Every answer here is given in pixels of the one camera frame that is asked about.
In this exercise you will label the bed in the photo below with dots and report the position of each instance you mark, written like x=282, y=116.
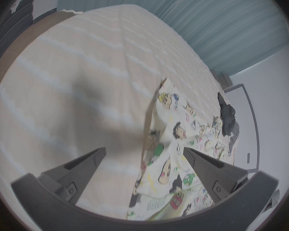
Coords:
x=74, y=80

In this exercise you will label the black garment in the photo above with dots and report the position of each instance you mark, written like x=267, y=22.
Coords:
x=227, y=114

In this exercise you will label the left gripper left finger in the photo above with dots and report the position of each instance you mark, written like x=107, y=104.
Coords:
x=81, y=169

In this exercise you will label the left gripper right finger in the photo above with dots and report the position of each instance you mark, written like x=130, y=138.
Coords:
x=214, y=174

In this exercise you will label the white printed pyjama top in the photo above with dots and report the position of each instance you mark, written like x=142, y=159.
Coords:
x=168, y=157

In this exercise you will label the grey bedside table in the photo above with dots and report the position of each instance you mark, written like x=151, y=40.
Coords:
x=221, y=79

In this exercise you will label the grey garment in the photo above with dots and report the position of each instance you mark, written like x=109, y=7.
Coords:
x=234, y=138

